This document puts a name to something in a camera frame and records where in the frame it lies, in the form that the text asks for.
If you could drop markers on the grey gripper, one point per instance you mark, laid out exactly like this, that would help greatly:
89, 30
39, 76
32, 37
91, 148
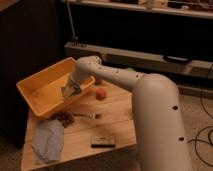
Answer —
74, 82

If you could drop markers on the yellow-grey sponge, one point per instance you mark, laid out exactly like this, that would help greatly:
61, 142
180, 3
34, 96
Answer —
68, 91

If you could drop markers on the yellow plastic tray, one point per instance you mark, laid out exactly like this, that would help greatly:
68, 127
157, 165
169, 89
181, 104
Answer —
42, 90

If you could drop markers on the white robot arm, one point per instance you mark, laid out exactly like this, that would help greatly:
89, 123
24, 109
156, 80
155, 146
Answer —
159, 128

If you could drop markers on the orange cube block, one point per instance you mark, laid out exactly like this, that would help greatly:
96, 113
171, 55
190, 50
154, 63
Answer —
100, 94

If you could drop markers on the dark crumbly debris pile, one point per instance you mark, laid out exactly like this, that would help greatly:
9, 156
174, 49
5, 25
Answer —
64, 118

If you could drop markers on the metal pole stand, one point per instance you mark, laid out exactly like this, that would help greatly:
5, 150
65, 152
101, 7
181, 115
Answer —
74, 37

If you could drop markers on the metal fork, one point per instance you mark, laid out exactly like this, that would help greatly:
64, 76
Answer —
91, 116

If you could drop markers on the small wooden table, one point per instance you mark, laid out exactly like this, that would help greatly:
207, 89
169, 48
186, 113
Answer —
116, 120

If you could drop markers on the grey-blue cloth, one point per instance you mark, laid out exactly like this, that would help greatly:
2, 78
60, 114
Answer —
48, 141

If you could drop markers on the dark rectangular block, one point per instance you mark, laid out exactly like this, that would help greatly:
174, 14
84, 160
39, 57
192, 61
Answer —
103, 141

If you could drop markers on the black device on shelf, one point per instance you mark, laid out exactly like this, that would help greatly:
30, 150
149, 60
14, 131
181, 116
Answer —
177, 61

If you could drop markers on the low wooden shelf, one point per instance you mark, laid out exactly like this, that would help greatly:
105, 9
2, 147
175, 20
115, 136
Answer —
194, 68

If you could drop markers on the upper wooden shelf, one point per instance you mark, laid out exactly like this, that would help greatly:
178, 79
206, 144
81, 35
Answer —
147, 7

